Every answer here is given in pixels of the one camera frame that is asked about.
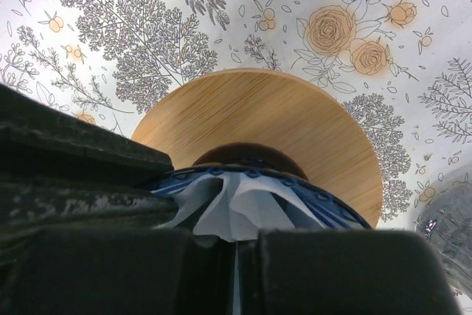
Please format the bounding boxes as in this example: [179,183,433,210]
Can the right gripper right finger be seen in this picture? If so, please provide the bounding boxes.
[239,238,265,256]

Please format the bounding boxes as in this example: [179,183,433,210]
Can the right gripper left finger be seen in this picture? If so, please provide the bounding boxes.
[162,173,228,246]

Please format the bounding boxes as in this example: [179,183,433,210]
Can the floral table mat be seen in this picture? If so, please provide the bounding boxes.
[1,0,471,221]

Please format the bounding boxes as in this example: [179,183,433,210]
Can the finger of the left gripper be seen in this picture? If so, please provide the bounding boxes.
[1,87,177,234]

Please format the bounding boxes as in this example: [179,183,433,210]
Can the light wooden ring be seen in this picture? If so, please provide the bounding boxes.
[131,67,384,229]

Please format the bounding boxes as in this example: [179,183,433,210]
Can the grey glass server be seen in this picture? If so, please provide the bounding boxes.
[414,173,471,297]

